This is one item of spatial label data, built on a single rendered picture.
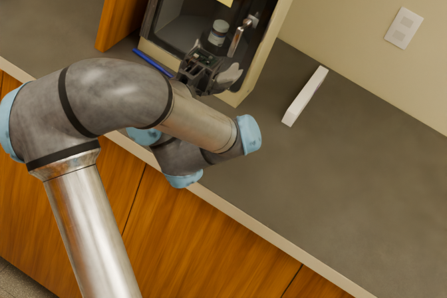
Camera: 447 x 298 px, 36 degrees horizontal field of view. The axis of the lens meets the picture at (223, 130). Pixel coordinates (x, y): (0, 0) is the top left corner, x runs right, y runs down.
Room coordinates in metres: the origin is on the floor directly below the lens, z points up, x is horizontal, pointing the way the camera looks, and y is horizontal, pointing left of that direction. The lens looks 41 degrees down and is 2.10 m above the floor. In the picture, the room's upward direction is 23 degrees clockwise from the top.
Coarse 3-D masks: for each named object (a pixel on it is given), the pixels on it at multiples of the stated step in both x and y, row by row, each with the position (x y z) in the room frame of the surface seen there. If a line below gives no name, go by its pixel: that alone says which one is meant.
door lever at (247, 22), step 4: (244, 20) 1.42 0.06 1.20; (248, 20) 1.42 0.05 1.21; (244, 24) 1.40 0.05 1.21; (248, 24) 1.41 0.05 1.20; (252, 24) 1.42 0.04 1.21; (240, 28) 1.38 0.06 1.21; (244, 28) 1.38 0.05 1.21; (248, 28) 1.42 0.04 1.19; (236, 32) 1.37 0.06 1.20; (240, 32) 1.37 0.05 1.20; (236, 36) 1.37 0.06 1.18; (240, 36) 1.37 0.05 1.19; (232, 40) 1.38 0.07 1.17; (236, 40) 1.37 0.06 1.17; (232, 44) 1.37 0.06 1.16; (236, 44) 1.37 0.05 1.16; (232, 48) 1.37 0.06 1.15; (236, 48) 1.38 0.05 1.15; (228, 52) 1.37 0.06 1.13; (232, 52) 1.37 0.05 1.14; (228, 56) 1.37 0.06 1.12; (232, 56) 1.37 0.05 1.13
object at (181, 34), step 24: (168, 0) 1.47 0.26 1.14; (192, 0) 1.46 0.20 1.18; (216, 0) 1.44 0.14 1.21; (240, 0) 1.43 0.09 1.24; (264, 0) 1.42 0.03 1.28; (168, 24) 1.46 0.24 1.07; (192, 24) 1.45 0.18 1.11; (216, 24) 1.44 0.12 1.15; (240, 24) 1.42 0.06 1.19; (264, 24) 1.41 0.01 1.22; (168, 48) 1.46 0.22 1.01; (216, 48) 1.43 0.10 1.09; (240, 48) 1.42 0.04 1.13
